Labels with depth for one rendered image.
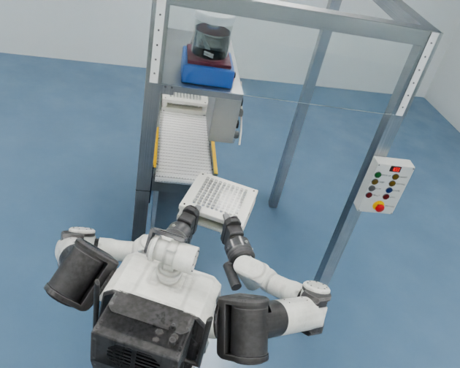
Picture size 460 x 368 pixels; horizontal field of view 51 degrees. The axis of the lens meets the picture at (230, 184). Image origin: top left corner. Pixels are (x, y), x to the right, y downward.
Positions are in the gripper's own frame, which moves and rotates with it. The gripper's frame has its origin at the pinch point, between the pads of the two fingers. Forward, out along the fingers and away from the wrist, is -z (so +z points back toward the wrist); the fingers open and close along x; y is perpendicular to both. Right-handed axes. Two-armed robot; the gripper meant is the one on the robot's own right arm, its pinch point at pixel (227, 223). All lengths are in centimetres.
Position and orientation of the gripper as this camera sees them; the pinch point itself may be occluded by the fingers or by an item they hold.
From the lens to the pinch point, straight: 171.4
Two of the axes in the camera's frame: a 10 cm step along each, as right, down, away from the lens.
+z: 2.9, 6.3, -7.2
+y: 9.4, -0.5, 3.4
